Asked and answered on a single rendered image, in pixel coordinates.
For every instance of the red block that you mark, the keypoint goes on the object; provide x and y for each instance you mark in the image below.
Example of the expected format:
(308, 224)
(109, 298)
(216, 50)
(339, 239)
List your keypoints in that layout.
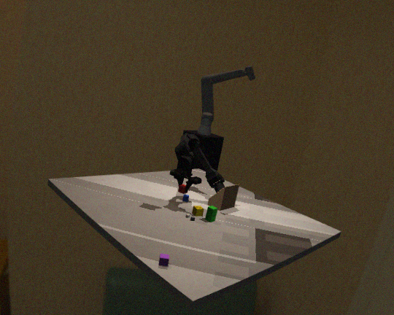
(182, 189)

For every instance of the green block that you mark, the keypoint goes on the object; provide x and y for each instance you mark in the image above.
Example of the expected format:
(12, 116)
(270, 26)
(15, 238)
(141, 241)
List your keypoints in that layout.
(210, 218)
(212, 210)

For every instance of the small purple block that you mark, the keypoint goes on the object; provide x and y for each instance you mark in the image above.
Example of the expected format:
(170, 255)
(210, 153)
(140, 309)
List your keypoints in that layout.
(164, 259)

